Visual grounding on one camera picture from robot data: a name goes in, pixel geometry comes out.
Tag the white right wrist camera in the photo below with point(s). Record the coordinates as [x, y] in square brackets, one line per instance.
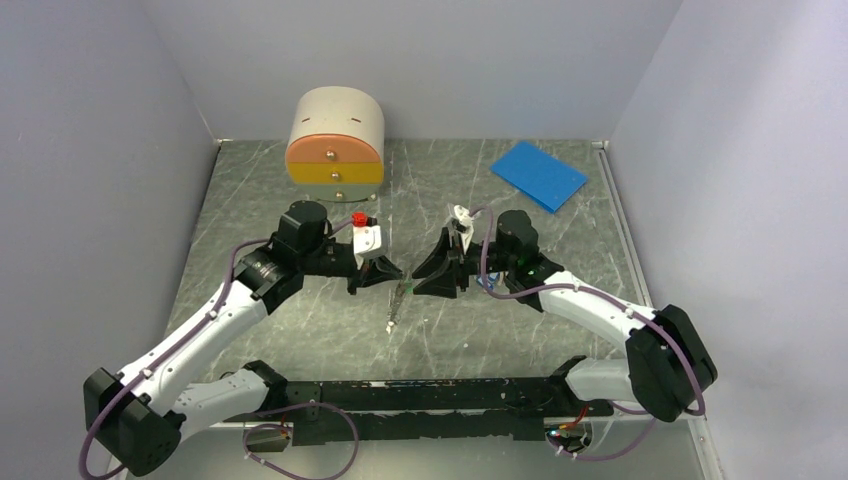
[461, 220]

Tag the blue rectangular sheet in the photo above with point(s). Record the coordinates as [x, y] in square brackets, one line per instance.
[546, 180]

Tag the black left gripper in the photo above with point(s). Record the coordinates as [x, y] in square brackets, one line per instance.
[379, 270]

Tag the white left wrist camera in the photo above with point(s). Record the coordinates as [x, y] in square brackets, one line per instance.
[368, 240]

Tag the round mini drawer cabinet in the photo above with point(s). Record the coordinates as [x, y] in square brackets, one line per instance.
[335, 151]

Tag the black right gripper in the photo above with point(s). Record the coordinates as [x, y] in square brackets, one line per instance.
[444, 286]

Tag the blue key tag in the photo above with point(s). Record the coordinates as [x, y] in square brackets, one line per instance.
[486, 282]

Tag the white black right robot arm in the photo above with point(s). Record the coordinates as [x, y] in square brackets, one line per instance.
[665, 367]

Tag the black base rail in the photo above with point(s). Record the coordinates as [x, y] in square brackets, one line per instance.
[523, 409]

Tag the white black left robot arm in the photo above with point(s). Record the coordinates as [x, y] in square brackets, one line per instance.
[199, 331]

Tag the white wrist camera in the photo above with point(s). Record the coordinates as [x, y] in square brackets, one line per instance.
[461, 220]
[368, 240]

